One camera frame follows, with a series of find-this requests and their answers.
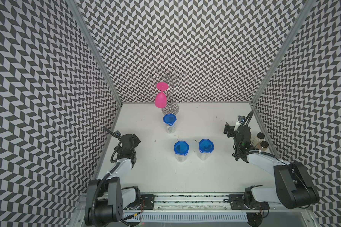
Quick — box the blue lid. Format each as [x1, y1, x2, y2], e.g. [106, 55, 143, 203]
[173, 141, 189, 156]
[199, 139, 214, 153]
[163, 113, 177, 126]

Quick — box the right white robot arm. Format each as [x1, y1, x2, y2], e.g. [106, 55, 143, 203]
[224, 111, 320, 210]

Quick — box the clear cup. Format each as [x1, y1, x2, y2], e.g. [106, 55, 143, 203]
[175, 154, 188, 163]
[199, 152, 212, 161]
[166, 124, 176, 133]

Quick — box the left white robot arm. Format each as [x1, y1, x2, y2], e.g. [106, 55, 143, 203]
[84, 128, 141, 227]

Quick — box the brown spice jar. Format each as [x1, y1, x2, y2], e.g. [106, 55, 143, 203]
[258, 141, 269, 151]

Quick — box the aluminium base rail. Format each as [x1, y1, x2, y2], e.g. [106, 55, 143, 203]
[124, 193, 312, 216]

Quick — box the chrome glass holder stand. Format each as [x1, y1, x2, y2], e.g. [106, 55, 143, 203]
[151, 67, 184, 115]

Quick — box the pink plastic wine glass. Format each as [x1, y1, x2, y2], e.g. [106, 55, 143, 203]
[154, 82, 169, 108]

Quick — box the green herb spice jar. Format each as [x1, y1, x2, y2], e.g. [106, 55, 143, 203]
[251, 132, 265, 147]

